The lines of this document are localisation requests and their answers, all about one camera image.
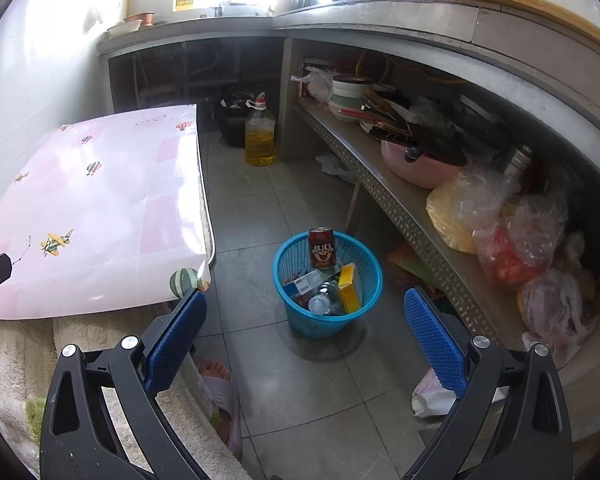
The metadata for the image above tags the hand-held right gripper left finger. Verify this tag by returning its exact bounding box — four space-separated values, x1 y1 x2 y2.
39 288 209 480

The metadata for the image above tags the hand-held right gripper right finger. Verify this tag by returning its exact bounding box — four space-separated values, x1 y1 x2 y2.
402 286 574 480

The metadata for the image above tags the blue plastic basket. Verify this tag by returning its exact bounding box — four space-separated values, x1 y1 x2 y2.
272 231 384 339

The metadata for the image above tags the person's foot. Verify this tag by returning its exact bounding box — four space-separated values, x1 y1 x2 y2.
196 356 232 383

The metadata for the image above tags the white plastic bag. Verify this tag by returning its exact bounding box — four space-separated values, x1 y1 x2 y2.
411 369 509 419

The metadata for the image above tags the cream fluffy rug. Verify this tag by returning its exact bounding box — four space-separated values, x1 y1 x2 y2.
0 305 255 480

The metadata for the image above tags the orange green packet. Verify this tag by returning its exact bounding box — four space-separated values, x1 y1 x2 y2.
387 242 452 297

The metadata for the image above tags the pink slipper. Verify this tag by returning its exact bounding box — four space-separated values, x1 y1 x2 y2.
198 375 245 461

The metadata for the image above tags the yellow box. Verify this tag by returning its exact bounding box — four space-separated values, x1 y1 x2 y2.
337 263 364 315

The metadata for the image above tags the metal-edged table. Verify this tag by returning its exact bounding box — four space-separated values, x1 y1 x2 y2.
196 104 220 268

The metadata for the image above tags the clear bag with red contents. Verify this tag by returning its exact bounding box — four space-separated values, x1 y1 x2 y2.
472 194 569 289

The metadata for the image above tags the clear water bottle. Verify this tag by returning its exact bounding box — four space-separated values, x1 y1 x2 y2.
307 280 349 317

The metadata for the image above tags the clear bag with yellow contents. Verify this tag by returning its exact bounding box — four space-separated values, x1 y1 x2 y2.
425 166 512 256

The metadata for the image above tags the pink plastic bag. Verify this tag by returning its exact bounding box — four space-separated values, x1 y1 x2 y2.
517 266 599 362

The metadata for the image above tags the pink printed tablecloth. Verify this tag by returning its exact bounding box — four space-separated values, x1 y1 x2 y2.
0 104 213 321

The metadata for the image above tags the blue white box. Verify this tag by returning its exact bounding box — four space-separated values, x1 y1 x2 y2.
281 268 342 307

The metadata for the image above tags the red can with face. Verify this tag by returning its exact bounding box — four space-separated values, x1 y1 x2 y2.
308 226 337 270

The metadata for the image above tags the pink basin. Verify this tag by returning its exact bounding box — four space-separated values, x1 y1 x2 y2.
380 139 469 190

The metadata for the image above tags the perforated metal shelf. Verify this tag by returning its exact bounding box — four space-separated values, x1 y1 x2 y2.
292 94 542 352

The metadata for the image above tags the glass bottle with metal cap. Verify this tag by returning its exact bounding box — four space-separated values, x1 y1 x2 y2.
501 144 534 182

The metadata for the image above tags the crumpled white paper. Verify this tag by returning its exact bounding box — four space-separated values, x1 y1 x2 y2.
314 153 357 182

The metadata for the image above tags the dark kitchenware pile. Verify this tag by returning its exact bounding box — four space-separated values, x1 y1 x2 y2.
359 86 473 167

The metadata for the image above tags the cooking oil bottle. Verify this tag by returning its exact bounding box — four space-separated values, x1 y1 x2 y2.
244 92 277 167

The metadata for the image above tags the plain white bowl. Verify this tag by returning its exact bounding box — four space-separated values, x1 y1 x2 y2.
328 102 367 124

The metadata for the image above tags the white green bowl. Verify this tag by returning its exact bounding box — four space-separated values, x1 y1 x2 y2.
331 91 370 109

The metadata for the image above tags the white plate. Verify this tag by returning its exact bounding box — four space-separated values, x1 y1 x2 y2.
105 20 144 37

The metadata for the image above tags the thin white shelf bag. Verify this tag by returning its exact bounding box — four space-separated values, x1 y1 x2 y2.
290 66 334 104

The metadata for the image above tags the concrete counter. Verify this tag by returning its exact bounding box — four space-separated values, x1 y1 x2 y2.
97 0 600 443

